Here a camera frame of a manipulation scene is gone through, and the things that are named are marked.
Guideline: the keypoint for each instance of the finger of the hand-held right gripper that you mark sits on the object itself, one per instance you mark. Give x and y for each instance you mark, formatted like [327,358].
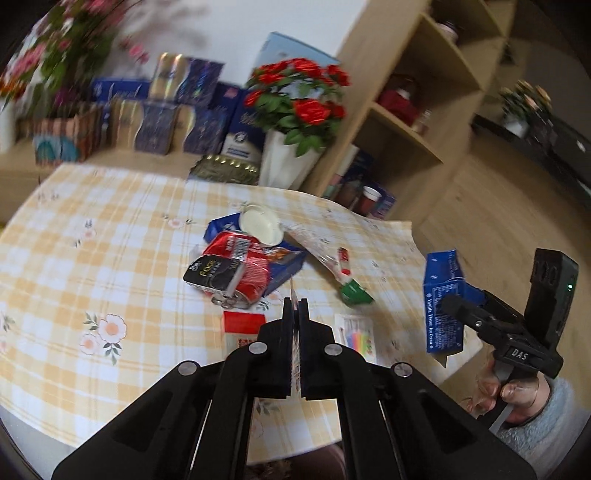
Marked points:
[464,311]

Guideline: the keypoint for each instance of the black snack packet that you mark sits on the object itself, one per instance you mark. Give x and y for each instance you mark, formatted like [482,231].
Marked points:
[210,273]

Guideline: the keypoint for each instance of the red cup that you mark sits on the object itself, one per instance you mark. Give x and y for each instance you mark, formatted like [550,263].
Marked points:
[369,201]

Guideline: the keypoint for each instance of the large light blue box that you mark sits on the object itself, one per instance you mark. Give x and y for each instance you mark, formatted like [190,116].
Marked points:
[286,48]

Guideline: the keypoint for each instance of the thin clear wrapper strip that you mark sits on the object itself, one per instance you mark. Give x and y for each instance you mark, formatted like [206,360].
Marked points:
[293,288]

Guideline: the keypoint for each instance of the red and white box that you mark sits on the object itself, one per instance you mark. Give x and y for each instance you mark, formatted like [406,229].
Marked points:
[242,323]

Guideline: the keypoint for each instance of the red rose bouquet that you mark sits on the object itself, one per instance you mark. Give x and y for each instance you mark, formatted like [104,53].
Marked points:
[304,99]

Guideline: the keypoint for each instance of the wooden shelving unit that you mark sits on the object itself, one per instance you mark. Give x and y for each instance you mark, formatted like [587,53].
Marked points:
[364,50]

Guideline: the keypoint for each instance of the clear plastic wrapper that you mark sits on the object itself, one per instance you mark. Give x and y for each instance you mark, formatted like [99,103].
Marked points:
[309,242]

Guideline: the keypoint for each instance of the small red packet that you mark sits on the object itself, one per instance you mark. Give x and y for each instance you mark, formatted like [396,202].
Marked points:
[343,261]

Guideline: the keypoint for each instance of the white and blue box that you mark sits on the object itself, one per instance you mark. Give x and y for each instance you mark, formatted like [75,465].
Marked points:
[240,146]

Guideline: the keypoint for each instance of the person's right forearm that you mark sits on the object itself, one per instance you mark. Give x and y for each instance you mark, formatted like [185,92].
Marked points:
[549,438]

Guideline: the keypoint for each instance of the blue ice cream carton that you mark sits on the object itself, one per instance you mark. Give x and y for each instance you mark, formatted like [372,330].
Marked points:
[443,295]

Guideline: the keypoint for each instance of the yellow checked tablecloth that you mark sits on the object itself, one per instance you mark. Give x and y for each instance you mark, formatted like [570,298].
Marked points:
[115,230]

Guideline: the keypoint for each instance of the tall white vase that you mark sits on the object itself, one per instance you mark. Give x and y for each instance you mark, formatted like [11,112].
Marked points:
[7,127]

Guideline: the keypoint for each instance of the pink flower plant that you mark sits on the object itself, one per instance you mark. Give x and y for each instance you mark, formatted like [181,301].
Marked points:
[69,50]

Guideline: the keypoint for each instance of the person's right hand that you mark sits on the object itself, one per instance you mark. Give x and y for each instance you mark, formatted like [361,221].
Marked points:
[524,399]

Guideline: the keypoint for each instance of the red crushed snack bag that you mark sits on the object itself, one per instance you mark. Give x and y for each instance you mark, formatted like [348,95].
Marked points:
[255,273]

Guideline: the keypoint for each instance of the dark blue bag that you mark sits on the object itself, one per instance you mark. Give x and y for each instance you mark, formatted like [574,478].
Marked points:
[233,108]

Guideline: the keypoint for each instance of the green plastic wrapper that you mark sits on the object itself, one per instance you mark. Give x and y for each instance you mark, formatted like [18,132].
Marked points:
[355,293]

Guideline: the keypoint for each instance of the gold and blue gift box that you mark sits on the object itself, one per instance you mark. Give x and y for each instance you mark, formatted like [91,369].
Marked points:
[145,127]
[187,78]
[205,129]

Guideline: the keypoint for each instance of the candle packet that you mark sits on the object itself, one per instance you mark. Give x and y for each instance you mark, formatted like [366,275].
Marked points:
[358,337]

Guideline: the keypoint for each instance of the woven planter box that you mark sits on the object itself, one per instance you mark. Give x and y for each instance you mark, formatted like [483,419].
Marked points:
[64,136]

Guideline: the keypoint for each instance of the white flower vase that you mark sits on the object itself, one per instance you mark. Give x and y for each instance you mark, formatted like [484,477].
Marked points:
[281,161]

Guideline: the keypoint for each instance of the flat blue box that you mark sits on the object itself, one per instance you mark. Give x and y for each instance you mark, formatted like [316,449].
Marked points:
[120,90]

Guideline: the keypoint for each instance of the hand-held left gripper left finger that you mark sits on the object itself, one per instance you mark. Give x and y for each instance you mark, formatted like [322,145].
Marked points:
[277,360]

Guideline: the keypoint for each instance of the gold tray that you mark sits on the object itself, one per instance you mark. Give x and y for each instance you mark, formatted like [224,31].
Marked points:
[224,168]

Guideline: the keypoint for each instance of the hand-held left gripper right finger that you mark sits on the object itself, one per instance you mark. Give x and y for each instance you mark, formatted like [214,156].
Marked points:
[318,360]

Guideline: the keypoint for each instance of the small glass jar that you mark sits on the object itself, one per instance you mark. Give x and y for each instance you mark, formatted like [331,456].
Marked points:
[422,122]

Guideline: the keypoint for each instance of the potted flowers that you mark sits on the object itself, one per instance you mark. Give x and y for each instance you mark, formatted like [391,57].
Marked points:
[526,104]

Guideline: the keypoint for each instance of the blue coffee box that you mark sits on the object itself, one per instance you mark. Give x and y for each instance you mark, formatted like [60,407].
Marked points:
[287,271]

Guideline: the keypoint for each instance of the red pot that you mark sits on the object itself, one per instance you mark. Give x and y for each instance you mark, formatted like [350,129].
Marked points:
[399,101]

